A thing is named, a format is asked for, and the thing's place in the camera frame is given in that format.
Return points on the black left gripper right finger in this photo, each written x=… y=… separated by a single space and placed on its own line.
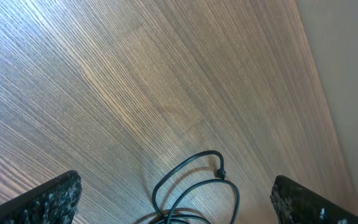
x=294 y=203

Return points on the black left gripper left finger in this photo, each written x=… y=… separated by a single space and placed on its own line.
x=55 y=201

